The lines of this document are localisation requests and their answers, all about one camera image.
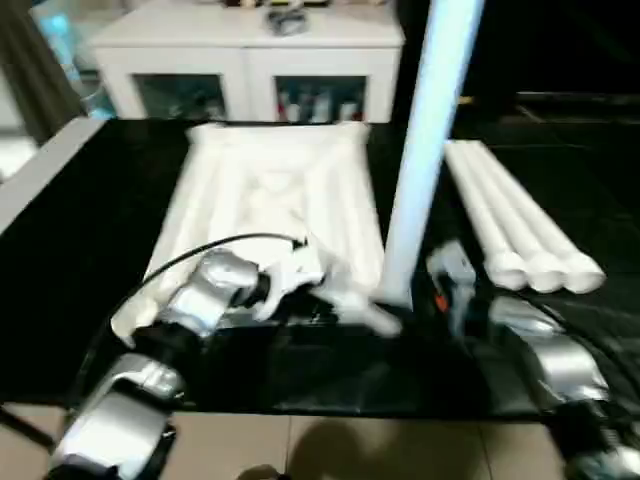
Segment white plastic table top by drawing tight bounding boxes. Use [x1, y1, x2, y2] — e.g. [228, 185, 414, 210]
[110, 122, 406, 347]

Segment white plastic table leg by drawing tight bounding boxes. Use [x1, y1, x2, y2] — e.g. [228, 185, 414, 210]
[468, 140, 607, 295]
[445, 142, 529, 292]
[375, 0, 487, 312]
[455, 140, 567, 295]

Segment black work mat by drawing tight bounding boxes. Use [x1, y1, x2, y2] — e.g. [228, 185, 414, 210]
[0, 115, 640, 421]

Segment black metal bar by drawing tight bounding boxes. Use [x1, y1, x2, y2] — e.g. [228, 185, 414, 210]
[514, 91, 640, 110]

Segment white glass-door cabinet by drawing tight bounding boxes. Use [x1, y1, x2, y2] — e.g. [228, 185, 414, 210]
[88, 0, 406, 124]

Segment crumpled silver object on cabinet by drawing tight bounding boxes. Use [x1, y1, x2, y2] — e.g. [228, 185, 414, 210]
[265, 7, 310, 37]

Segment dark grey curtain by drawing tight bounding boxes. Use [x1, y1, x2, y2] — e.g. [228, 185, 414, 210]
[0, 0, 87, 147]

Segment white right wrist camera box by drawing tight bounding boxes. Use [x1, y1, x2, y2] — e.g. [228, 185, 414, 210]
[427, 240, 477, 337]

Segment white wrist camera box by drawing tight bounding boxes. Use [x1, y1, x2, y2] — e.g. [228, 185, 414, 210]
[254, 240, 327, 323]
[427, 240, 477, 337]

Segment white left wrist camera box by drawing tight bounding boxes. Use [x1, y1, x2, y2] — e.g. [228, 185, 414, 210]
[254, 240, 327, 323]

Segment black table frame leg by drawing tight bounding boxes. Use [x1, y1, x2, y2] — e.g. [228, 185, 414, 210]
[0, 405, 57, 451]

